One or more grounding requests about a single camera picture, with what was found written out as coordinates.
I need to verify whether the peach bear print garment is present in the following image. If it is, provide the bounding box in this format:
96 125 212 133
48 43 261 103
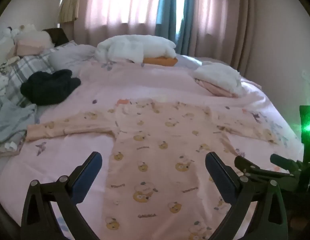
26 100 278 239

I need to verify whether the white folded clothes stack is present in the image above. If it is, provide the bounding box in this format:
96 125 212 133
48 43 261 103
193 62 244 96

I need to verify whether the black clothing bundle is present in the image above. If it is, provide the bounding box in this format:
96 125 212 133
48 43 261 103
20 69 81 106

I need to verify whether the pink folded garment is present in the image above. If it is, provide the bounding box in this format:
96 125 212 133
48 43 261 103
195 79 239 98

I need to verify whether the grey plaid bedding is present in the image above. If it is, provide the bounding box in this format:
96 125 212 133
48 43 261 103
0 41 76 158

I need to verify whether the orange folded cloth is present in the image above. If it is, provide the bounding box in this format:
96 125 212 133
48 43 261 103
143 57 178 67

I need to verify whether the beige side curtain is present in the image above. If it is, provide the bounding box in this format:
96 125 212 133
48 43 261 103
188 0 255 75

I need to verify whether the pink printed duvet cover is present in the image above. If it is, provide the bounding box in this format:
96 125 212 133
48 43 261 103
0 61 304 239

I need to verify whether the white fluffy blanket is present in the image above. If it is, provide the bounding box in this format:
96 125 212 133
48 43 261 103
95 35 176 63

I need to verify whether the light grey pillow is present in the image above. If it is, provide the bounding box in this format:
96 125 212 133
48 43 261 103
48 44 96 77

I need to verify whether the teal curtain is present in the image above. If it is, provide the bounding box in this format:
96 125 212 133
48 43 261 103
155 0 195 55

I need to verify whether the pink plush pillow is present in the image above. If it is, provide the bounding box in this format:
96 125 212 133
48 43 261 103
6 29 55 59

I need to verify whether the dark headboard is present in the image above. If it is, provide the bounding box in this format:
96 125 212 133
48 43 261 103
44 28 69 47

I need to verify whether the pink window curtain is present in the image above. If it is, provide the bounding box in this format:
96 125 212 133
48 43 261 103
74 0 159 46

